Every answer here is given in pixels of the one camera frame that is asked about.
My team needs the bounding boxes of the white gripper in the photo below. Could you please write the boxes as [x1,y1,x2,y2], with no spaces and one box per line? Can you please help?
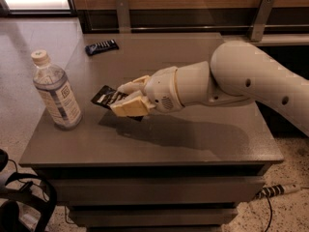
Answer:
[110,67,183,117]

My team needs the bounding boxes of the black rxbar chocolate wrapper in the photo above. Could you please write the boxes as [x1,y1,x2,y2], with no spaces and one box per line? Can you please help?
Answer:
[90,84,145,122]

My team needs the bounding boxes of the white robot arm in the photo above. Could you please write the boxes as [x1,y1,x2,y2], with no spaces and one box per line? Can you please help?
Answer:
[111,41,309,135]

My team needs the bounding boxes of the clear plastic water bottle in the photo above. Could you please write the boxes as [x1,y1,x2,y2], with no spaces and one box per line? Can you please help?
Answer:
[31,49,82,130]

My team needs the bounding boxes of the blue snack bar wrapper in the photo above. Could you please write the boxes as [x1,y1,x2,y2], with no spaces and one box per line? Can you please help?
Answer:
[85,40,119,56]

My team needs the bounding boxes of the grey drawer cabinet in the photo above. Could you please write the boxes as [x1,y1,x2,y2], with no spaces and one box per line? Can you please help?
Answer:
[20,33,283,232]

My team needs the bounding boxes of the white power strip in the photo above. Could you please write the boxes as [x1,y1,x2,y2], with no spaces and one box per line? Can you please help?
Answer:
[254,184,300,199]

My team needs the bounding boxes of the black headphones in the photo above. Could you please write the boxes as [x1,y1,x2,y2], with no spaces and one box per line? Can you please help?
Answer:
[0,148,58,232]

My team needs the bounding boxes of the left metal bracket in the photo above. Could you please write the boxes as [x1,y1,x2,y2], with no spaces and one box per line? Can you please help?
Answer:
[115,0,131,33]

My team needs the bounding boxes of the metal bracket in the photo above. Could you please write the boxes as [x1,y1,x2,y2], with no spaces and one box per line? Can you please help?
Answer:
[115,0,131,33]
[248,0,275,42]

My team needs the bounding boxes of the right metal bracket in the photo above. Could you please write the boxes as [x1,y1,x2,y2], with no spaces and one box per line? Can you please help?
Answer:
[248,0,275,42]

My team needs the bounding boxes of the black power cable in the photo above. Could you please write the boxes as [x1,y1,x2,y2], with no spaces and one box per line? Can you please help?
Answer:
[262,195,274,232]

